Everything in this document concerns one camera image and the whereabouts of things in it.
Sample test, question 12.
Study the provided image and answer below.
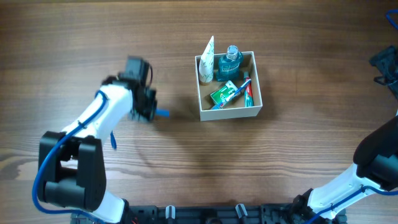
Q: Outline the green soap packet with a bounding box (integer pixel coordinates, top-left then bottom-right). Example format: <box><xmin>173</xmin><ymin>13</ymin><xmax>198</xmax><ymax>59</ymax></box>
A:
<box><xmin>210</xmin><ymin>80</ymin><xmax>241</xmax><ymax>110</ymax></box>

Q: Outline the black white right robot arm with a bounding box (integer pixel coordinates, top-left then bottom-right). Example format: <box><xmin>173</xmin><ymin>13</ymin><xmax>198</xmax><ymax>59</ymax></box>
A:
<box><xmin>290</xmin><ymin>116</ymin><xmax>397</xmax><ymax>223</ymax></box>

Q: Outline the green white toothpaste tube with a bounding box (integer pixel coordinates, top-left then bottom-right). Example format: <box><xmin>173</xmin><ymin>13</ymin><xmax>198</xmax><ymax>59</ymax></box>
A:
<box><xmin>243</xmin><ymin>72</ymin><xmax>254</xmax><ymax>107</ymax></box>

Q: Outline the blue disposable razor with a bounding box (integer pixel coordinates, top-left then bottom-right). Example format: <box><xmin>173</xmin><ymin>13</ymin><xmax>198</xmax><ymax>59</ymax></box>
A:
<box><xmin>155</xmin><ymin>109</ymin><xmax>170</xmax><ymax>118</ymax></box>

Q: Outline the blue mouthwash bottle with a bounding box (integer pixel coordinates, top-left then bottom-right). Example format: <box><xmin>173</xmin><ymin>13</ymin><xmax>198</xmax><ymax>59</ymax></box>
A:
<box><xmin>216</xmin><ymin>45</ymin><xmax>243</xmax><ymax>82</ymax></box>

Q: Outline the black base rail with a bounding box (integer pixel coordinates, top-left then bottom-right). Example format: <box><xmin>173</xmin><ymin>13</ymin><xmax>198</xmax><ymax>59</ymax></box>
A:
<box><xmin>70</xmin><ymin>203</ymin><xmax>346</xmax><ymax>224</ymax></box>

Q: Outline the white cardboard box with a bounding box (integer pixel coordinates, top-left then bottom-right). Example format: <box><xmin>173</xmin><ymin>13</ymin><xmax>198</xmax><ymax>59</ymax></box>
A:
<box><xmin>195</xmin><ymin>52</ymin><xmax>263</xmax><ymax>121</ymax></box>

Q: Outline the white leaf-print tube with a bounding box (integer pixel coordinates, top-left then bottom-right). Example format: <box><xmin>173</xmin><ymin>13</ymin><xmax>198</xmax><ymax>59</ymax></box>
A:
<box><xmin>198</xmin><ymin>36</ymin><xmax>214</xmax><ymax>85</ymax></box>

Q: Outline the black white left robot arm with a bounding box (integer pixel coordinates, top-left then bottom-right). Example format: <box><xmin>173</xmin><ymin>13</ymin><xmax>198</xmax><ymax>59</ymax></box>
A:
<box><xmin>31</xmin><ymin>56</ymin><xmax>157</xmax><ymax>223</ymax></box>

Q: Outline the blue white toothbrush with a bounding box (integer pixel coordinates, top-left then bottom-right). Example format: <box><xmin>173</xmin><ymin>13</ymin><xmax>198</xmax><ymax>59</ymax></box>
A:
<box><xmin>210</xmin><ymin>78</ymin><xmax>254</xmax><ymax>110</ymax></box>

